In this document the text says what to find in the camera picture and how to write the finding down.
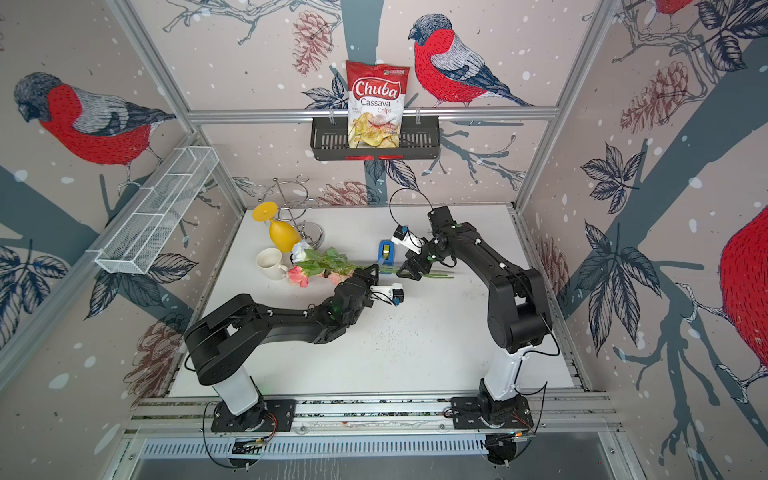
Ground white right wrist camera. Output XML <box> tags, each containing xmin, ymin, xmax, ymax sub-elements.
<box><xmin>391</xmin><ymin>225</ymin><xmax>423</xmax><ymax>254</ymax></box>

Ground white mesh wall shelf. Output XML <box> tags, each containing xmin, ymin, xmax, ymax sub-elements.
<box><xmin>95</xmin><ymin>146</ymin><xmax>219</xmax><ymax>274</ymax></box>

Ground black wire wall basket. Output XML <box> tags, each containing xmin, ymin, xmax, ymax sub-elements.
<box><xmin>310</xmin><ymin>114</ymin><xmax>441</xmax><ymax>161</ymax></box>

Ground yellow plastic wine glass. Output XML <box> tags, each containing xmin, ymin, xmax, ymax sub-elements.
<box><xmin>252</xmin><ymin>202</ymin><xmax>301</xmax><ymax>253</ymax></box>

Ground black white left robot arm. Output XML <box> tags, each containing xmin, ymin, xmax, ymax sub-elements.
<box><xmin>184</xmin><ymin>264</ymin><xmax>379</xmax><ymax>416</ymax></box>

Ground Chuba cassava chips bag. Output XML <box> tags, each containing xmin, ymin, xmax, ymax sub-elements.
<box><xmin>346</xmin><ymin>61</ymin><xmax>410</xmax><ymax>149</ymax></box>

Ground blue tape dispenser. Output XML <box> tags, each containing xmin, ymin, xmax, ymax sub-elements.
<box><xmin>377</xmin><ymin>240</ymin><xmax>395</xmax><ymax>267</ymax></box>

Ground chrome wire glass rack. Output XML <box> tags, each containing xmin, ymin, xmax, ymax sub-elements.
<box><xmin>260</xmin><ymin>174</ymin><xmax>325</xmax><ymax>249</ymax></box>

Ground aluminium front rail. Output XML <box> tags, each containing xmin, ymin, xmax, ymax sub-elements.
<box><xmin>124</xmin><ymin>388</ymin><xmax>624</xmax><ymax>436</ymax></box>

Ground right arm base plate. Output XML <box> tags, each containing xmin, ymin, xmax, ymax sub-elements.
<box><xmin>443</xmin><ymin>394</ymin><xmax>534</xmax><ymax>430</ymax></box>

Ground pink flower bouquet green stems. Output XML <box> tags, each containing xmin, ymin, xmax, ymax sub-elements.
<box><xmin>286</xmin><ymin>241</ymin><xmax>456</xmax><ymax>289</ymax></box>

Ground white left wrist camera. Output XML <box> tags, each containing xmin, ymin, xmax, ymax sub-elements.
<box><xmin>370</xmin><ymin>283</ymin><xmax>405</xmax><ymax>306</ymax></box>

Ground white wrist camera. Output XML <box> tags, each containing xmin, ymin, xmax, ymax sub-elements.
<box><xmin>391</xmin><ymin>225</ymin><xmax>423</xmax><ymax>254</ymax></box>
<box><xmin>370</xmin><ymin>283</ymin><xmax>405</xmax><ymax>306</ymax></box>

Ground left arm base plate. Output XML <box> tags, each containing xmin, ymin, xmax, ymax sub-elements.
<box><xmin>210</xmin><ymin>398</ymin><xmax>297</xmax><ymax>433</ymax></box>

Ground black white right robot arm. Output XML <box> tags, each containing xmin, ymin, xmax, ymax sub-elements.
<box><xmin>392</xmin><ymin>206</ymin><xmax>552</xmax><ymax>425</ymax></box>

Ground white ceramic mug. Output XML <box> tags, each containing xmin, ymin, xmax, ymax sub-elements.
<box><xmin>256</xmin><ymin>247</ymin><xmax>289</xmax><ymax>281</ymax></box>

